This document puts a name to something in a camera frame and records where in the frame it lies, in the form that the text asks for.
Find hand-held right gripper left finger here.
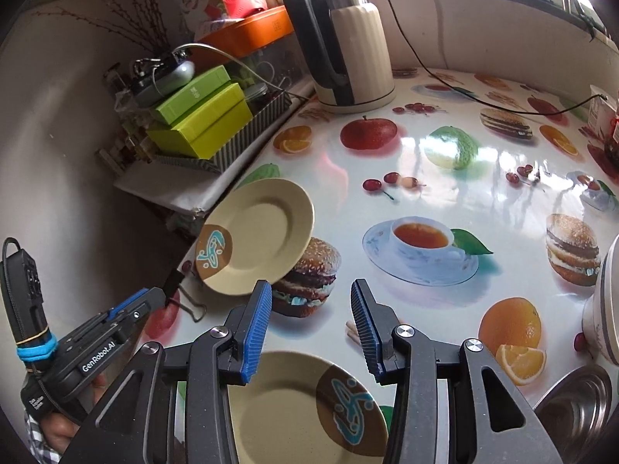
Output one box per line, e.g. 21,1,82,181
63,279,274,464

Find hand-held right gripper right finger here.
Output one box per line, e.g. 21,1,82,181
350,279,564,464

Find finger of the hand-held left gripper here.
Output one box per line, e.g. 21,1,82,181
101,288,150,324
116,286,168,344

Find beige plate with brown patch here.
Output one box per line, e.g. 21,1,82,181
227,350,390,464
193,179,316,298

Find white bowl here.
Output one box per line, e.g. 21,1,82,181
581,234,619,365

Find person's left forearm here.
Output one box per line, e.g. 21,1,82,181
24,411,61,463

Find person's left hand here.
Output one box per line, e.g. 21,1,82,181
41,374,114,452

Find black binder clip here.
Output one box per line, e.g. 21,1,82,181
163,268,206,323

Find white side shelf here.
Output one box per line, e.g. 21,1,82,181
113,159,252,214

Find fruit printed tablecloth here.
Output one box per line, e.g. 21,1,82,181
140,65,619,464

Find large green box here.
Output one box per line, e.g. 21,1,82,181
147,104,255,160

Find small glass bottles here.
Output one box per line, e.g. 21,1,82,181
99,63,150,165

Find striped tray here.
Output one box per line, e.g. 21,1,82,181
155,89,293,175

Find medium green box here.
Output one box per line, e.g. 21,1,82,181
167,82,255,132

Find flat green box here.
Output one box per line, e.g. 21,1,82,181
154,65,232,124

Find steel bowl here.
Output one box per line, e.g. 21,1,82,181
532,365,612,464

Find grey device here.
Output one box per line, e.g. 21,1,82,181
130,58,197,106

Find dried branches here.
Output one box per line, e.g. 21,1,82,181
53,0,170,61

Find cream electric kettle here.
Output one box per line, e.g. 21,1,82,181
283,0,397,114

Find orange lidded clear box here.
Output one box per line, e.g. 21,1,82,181
198,5,310,102

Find red lidded jar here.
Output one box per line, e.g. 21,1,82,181
604,101,619,177

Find white paper cup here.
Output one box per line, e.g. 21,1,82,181
587,84,619,142

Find black hook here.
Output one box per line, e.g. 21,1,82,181
568,0,611,43

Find black power cable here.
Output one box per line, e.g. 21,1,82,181
372,0,607,117

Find white wall cable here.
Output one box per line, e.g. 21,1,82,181
420,0,448,69

